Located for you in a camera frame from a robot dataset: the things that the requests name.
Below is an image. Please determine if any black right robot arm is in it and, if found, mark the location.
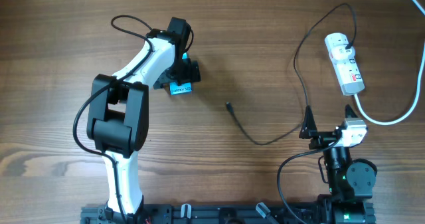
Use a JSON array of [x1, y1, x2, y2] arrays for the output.
[[299, 105, 378, 224]]

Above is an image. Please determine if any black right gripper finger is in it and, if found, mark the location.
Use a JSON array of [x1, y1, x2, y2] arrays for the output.
[[345, 104, 358, 118], [299, 105, 317, 139]]

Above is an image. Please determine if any white power strip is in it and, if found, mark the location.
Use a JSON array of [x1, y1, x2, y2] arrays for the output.
[[325, 33, 365, 96]]

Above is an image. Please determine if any white power strip cord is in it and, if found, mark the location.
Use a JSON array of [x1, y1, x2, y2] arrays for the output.
[[353, 43, 425, 126]]

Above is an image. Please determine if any white usb charger plug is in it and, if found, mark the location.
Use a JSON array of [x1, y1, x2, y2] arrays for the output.
[[329, 45, 355, 61]]

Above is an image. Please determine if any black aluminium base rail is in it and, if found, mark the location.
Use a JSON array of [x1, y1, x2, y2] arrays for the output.
[[80, 199, 377, 224]]

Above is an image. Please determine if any black charger cable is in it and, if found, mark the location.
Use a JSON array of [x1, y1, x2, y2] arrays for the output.
[[226, 3, 358, 146]]

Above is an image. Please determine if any blue screen smartphone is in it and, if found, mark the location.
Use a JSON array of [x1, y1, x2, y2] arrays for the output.
[[169, 53, 192, 95]]

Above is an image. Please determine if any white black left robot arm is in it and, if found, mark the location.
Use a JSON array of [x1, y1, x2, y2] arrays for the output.
[[81, 17, 201, 223]]

